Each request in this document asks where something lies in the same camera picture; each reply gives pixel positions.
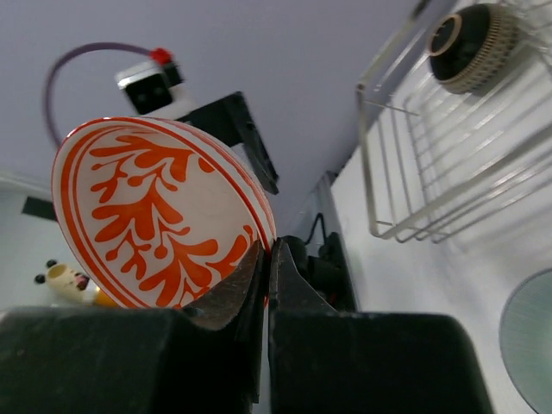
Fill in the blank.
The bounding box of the red striped beige bowl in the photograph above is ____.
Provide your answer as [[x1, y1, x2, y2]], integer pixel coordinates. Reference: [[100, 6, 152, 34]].
[[427, 3, 520, 95]]

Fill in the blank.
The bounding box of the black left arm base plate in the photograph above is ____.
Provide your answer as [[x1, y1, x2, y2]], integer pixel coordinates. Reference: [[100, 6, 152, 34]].
[[283, 212, 357, 312]]

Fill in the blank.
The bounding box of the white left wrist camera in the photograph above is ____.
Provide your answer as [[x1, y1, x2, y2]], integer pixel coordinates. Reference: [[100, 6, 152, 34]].
[[115, 60, 198, 120]]

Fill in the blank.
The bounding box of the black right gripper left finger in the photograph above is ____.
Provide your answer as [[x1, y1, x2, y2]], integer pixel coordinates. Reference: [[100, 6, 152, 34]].
[[1, 242, 266, 413]]

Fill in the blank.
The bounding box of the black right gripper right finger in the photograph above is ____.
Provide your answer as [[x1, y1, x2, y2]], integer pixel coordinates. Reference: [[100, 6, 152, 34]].
[[268, 239, 492, 413]]

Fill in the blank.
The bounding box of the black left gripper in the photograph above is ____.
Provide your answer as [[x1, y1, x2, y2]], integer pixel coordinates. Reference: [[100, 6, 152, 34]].
[[177, 91, 279, 195]]

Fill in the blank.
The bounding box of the pale green ribbed bowl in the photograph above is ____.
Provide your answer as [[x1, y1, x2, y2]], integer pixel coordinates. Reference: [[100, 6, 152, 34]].
[[499, 269, 551, 413]]

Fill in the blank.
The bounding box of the orange floral white bowl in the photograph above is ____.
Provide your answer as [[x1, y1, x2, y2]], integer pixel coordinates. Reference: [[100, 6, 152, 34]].
[[51, 117, 277, 309]]

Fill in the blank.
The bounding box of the metal wire dish rack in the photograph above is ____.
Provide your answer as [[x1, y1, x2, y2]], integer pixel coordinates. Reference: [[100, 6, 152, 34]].
[[355, 1, 551, 243]]

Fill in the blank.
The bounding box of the small panda figurine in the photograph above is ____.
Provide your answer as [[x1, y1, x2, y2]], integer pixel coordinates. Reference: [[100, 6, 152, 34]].
[[34, 259, 118, 307]]

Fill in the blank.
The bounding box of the aluminium frame rail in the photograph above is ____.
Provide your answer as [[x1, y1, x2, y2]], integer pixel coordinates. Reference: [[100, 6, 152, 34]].
[[284, 172, 341, 246]]

